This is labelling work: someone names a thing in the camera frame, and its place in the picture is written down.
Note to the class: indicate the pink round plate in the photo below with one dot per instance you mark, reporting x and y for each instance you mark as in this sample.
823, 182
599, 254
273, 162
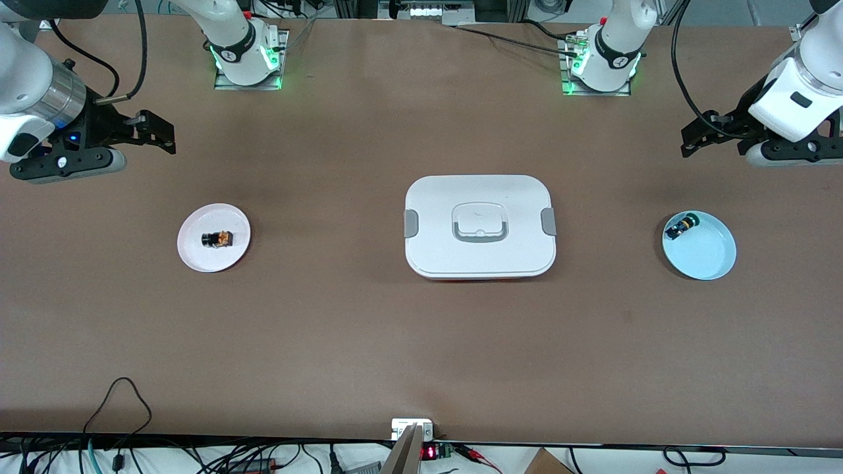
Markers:
197, 257

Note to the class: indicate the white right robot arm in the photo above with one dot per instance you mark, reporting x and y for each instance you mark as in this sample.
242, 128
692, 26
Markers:
20, 72

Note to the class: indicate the grey power strip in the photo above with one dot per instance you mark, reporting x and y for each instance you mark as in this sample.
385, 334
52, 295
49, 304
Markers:
428, 12

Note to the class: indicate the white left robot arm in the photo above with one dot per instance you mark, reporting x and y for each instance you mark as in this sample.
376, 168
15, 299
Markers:
777, 112

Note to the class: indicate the grey power brick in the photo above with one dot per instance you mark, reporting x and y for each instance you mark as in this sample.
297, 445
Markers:
362, 469

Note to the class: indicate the red clip leads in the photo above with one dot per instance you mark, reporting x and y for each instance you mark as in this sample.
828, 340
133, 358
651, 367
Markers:
474, 453

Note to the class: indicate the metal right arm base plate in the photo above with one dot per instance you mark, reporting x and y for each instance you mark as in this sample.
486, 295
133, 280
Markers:
227, 85

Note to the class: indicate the black power adapter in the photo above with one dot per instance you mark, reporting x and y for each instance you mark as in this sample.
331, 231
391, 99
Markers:
253, 466

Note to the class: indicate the small white mounting block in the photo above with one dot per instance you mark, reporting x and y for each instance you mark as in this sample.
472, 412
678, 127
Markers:
402, 428

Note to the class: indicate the aluminium table rail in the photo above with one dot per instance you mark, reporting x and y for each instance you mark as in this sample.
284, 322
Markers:
800, 31

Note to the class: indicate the grey angled beam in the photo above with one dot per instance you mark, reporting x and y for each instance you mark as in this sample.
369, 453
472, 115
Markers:
403, 457

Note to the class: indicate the small black blue object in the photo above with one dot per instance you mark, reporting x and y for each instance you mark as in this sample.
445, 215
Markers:
681, 227

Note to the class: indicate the light blue round plate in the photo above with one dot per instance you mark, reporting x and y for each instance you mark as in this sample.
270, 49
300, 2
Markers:
705, 257

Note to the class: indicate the aluminium corner bracket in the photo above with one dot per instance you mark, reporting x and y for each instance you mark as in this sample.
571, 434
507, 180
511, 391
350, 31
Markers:
49, 24

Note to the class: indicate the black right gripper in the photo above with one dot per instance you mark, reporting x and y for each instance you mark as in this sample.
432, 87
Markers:
99, 125

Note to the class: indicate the orange push button switch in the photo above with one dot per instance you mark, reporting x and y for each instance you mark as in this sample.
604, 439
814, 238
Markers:
217, 239

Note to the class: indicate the brown cardboard piece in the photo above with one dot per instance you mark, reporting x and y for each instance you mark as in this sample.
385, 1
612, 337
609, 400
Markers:
546, 464

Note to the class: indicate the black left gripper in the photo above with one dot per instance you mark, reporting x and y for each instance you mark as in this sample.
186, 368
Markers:
739, 117

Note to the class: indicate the red LED display board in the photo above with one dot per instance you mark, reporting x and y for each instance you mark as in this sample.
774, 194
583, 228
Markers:
429, 452

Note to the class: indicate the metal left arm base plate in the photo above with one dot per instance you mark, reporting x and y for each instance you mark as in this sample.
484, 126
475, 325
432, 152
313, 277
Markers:
593, 93

